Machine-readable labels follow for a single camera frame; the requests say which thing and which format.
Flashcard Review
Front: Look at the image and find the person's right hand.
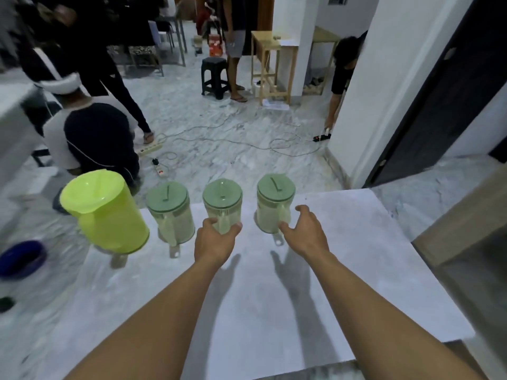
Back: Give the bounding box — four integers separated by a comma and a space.
278, 205, 330, 260

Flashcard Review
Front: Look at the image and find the person's left hand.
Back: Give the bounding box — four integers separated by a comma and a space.
194, 217, 243, 269

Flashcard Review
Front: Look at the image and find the clear jar with green lid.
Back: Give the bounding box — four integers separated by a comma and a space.
145, 181, 196, 248
255, 173, 297, 235
202, 178, 243, 235

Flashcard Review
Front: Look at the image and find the person's left forearm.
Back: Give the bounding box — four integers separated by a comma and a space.
63, 258, 227, 380

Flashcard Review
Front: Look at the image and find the person's right forearm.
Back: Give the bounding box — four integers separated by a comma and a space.
305, 249, 489, 380

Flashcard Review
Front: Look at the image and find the lime green plastic pitcher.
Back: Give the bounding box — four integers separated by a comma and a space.
59, 169, 150, 255

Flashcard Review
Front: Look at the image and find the black plastic stool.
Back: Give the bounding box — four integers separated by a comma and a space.
200, 57, 231, 100

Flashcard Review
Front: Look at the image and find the wooden cabinet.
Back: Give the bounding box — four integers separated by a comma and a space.
411, 164, 507, 270

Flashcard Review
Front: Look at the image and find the red box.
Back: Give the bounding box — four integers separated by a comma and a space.
208, 33, 225, 57

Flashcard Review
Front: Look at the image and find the light wooden table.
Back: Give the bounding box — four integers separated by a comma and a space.
250, 30, 299, 106
304, 26, 342, 96

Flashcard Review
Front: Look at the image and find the dark brown door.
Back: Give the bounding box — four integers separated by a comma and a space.
364, 0, 507, 189

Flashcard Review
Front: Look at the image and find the blue plastic bowl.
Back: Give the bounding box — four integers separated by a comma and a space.
0, 240, 48, 280

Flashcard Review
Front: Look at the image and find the white headset band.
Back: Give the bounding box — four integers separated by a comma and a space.
33, 73, 82, 96

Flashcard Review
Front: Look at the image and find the grey floor cable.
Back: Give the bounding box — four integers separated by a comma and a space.
163, 114, 322, 158

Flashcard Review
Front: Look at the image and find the metal frame chair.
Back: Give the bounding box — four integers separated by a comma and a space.
147, 15, 188, 78

